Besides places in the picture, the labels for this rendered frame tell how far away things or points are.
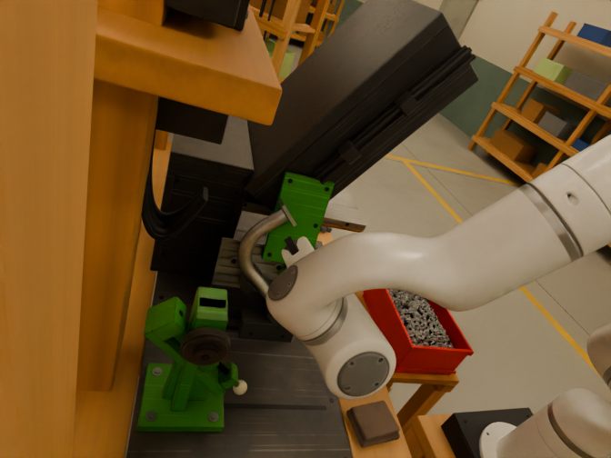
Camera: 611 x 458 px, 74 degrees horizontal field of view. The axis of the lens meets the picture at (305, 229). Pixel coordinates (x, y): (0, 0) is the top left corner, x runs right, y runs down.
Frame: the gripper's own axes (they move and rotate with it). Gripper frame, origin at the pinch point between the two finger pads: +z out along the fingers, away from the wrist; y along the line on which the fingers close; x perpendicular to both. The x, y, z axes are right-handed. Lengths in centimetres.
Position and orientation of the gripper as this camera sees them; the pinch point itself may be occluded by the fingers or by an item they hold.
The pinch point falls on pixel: (295, 250)
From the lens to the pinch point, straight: 72.1
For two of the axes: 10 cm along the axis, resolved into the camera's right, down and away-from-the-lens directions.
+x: -8.5, 5.2, -0.2
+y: -4.6, -7.6, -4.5
